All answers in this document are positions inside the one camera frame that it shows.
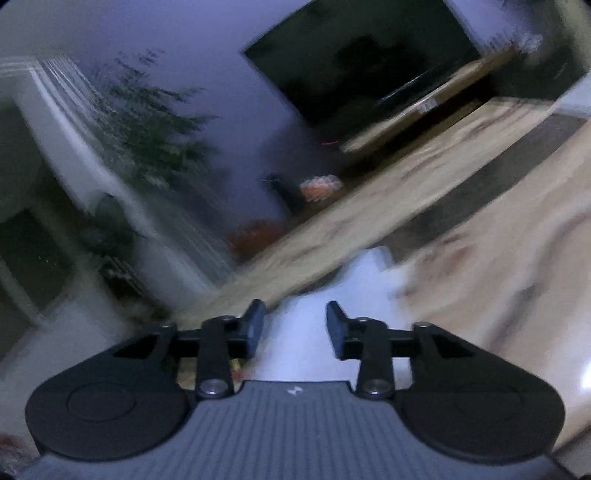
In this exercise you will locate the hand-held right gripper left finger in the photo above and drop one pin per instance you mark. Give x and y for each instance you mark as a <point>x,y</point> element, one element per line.
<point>253,325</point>

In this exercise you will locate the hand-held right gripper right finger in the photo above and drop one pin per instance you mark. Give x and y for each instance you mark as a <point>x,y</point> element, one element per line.
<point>336,330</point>

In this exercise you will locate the white paper tissue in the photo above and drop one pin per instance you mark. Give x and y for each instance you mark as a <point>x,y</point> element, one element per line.
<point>300,341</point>

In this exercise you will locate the black cone speaker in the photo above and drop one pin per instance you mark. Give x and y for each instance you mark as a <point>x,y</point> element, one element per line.
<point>282,194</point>

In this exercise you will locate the orange tissue pack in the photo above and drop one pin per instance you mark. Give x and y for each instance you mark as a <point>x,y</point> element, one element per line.
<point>321,188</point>

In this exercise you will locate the potted tree terracotta pot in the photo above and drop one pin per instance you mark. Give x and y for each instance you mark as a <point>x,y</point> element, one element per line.
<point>152,124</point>

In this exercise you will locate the wooden television stand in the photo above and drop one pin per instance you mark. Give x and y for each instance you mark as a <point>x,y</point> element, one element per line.
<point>415,110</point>

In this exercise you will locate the white curtain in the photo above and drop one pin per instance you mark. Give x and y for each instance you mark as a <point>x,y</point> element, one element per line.
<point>92,152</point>

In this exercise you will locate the black flat-screen television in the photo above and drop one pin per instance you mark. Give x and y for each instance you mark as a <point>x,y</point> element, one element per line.
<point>360,60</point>

